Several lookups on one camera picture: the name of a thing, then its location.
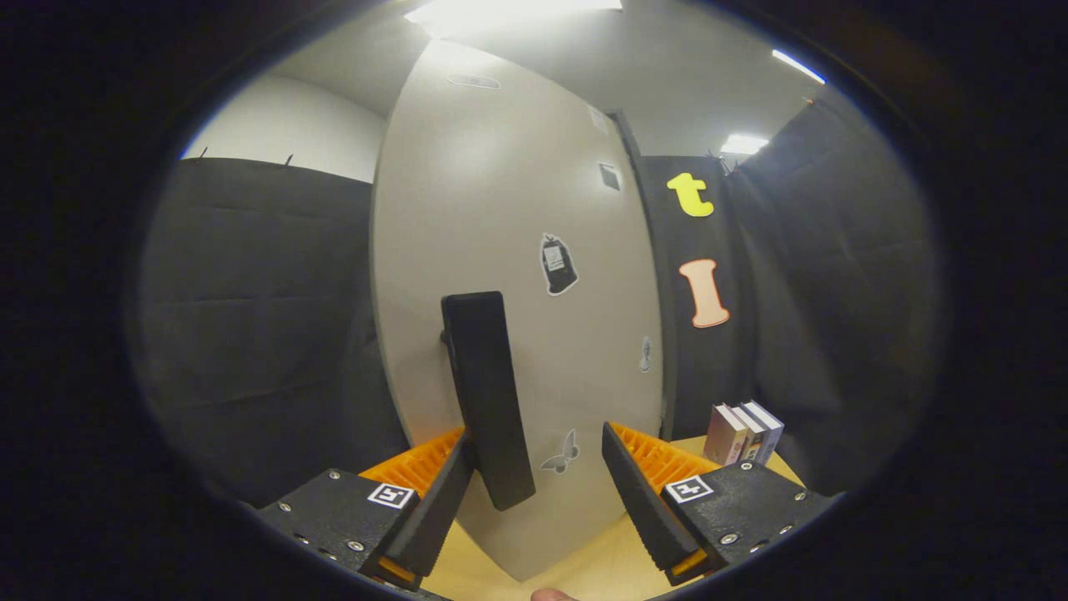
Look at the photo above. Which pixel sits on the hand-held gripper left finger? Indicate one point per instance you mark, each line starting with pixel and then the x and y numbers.
pixel 434 517

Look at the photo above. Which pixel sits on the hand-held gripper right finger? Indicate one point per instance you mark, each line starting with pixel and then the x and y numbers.
pixel 647 509

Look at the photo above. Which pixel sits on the grey cabinet door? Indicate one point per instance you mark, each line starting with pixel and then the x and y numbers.
pixel 517 167

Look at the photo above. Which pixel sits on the small ceiling light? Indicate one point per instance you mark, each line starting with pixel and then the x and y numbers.
pixel 744 143

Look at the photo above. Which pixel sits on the long ceiling light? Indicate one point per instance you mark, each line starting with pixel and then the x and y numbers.
pixel 798 66

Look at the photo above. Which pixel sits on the large ceiling light panel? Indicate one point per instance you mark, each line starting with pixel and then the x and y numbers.
pixel 509 12

